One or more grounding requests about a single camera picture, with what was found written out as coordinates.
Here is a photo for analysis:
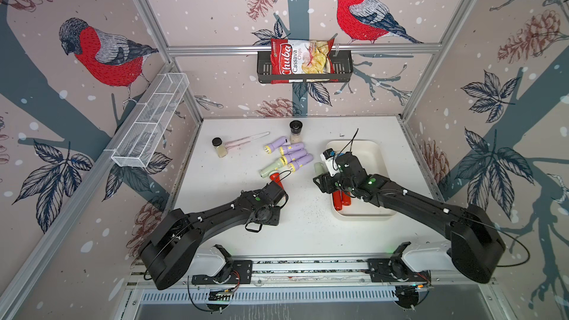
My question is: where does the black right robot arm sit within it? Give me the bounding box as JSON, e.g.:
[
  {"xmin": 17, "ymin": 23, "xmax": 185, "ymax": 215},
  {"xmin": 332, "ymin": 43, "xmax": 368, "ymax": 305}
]
[{"xmin": 313, "ymin": 148, "xmax": 505, "ymax": 284}]

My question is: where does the green flashlight under purple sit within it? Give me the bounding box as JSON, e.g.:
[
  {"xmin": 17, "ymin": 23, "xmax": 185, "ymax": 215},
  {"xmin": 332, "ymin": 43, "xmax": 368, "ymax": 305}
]
[{"xmin": 259, "ymin": 158, "xmax": 285, "ymax": 178}]

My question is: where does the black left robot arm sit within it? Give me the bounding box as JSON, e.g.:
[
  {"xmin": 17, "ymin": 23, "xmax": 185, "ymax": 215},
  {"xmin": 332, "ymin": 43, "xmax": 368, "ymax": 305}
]
[{"xmin": 139, "ymin": 182, "xmax": 288, "ymax": 290}]

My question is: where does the red cassava chips bag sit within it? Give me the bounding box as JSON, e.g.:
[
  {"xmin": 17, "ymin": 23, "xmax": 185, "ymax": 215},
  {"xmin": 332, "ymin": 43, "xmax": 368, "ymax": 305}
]
[{"xmin": 271, "ymin": 39, "xmax": 335, "ymax": 76}]

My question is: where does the green flashlight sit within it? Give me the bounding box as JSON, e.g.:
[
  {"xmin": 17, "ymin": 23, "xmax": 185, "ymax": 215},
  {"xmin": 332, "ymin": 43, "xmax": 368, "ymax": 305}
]
[
  {"xmin": 259, "ymin": 158, "xmax": 285, "ymax": 178},
  {"xmin": 314, "ymin": 162, "xmax": 327, "ymax": 176}
]

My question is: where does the cream plastic storage tray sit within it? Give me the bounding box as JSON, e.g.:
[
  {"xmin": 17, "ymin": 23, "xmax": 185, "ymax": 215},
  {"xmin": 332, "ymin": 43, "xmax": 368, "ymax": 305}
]
[{"xmin": 325, "ymin": 139, "xmax": 399, "ymax": 222}]

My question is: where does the black wall basket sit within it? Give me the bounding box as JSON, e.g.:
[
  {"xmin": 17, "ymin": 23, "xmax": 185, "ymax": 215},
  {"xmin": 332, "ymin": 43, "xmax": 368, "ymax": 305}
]
[{"xmin": 257, "ymin": 50, "xmax": 354, "ymax": 84}]

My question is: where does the aluminium front rail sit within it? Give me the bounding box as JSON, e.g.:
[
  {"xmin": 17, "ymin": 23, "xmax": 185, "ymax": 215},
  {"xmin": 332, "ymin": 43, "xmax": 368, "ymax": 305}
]
[{"xmin": 128, "ymin": 255, "xmax": 494, "ymax": 289}]

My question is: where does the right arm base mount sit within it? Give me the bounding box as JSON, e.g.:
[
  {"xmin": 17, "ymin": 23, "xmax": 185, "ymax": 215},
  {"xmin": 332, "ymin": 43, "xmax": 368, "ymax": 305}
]
[{"xmin": 366, "ymin": 241, "xmax": 431, "ymax": 284}]

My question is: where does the red flashlight white head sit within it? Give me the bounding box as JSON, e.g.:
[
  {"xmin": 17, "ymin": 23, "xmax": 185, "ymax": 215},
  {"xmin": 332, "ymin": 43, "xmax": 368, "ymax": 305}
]
[{"xmin": 269, "ymin": 171, "xmax": 284, "ymax": 189}]

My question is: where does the black-top pepper grinder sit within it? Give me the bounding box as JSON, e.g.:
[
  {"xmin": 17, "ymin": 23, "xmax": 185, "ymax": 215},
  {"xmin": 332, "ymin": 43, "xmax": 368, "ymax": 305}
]
[{"xmin": 289, "ymin": 120, "xmax": 303, "ymax": 144}]

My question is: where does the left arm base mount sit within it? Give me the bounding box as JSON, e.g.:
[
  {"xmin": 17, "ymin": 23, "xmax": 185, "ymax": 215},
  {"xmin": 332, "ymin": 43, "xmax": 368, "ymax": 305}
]
[{"xmin": 188, "ymin": 244, "xmax": 253, "ymax": 286}]

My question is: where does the small glass spice bottle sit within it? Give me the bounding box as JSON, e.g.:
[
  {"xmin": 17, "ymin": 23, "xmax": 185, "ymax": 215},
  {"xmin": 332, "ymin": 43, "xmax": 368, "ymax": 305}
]
[{"xmin": 212, "ymin": 137, "xmax": 228, "ymax": 158}]

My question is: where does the purple flashlight top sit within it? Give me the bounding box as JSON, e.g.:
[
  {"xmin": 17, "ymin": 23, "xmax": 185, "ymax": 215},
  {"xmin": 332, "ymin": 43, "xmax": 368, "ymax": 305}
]
[{"xmin": 264, "ymin": 136, "xmax": 287, "ymax": 154}]

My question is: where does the white wire mesh shelf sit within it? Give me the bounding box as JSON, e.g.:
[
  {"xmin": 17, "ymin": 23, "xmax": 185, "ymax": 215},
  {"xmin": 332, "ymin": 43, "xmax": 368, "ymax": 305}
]
[{"xmin": 111, "ymin": 73, "xmax": 189, "ymax": 168}]

